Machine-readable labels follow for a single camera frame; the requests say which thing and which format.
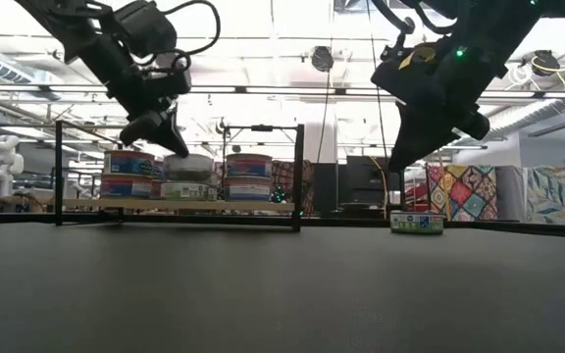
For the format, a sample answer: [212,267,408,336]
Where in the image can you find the white robot figure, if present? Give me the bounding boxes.
[0,134,25,197]

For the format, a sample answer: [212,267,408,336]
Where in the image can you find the white pillar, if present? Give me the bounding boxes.
[304,102,338,164]

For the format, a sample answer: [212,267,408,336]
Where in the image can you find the colourful patchwork quilt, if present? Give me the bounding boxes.
[427,164,499,222]

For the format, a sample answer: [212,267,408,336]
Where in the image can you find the wooden shelf board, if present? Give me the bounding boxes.
[61,198,296,213]

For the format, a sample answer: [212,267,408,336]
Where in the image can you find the grey cloth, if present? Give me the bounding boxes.
[495,165,532,221]

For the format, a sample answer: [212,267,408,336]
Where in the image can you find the dark patchwork quilt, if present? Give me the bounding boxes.
[270,160,313,217]

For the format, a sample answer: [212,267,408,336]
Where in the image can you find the black cabinet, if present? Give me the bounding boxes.
[344,155,406,220]

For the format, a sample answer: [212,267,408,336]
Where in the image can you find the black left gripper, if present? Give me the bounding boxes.
[83,36,193,158]

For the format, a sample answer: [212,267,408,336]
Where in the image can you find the black ceiling cable reel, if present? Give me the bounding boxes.
[531,48,561,77]
[310,45,335,74]

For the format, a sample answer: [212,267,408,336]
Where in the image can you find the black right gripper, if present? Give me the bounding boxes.
[371,38,509,173]

